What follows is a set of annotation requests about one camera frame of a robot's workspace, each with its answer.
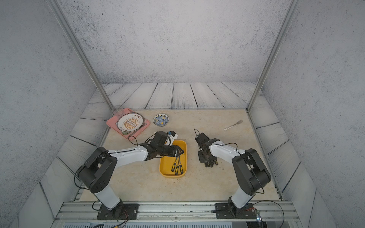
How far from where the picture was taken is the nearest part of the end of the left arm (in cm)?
71

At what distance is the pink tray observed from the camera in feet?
3.51

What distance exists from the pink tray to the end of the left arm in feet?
1.22
